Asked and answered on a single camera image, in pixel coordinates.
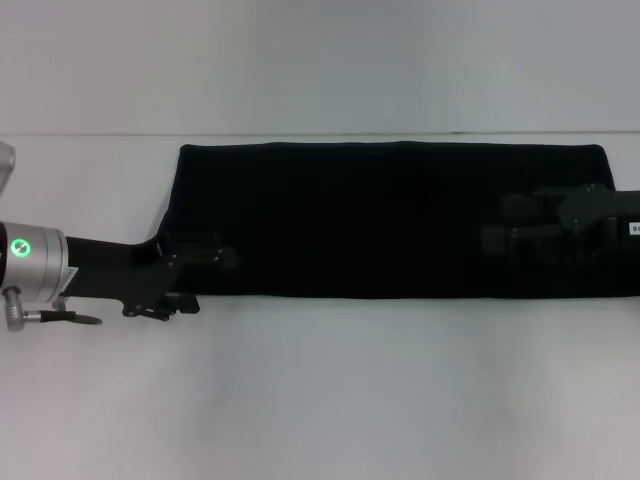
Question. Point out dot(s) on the black t-shirt with FREE print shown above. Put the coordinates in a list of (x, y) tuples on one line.
[(375, 220)]

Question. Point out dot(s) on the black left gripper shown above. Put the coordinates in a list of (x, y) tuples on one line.
[(110, 272)]

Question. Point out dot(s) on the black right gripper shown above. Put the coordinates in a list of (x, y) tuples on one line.
[(605, 215)]

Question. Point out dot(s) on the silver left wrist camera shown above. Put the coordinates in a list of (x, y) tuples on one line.
[(5, 165)]

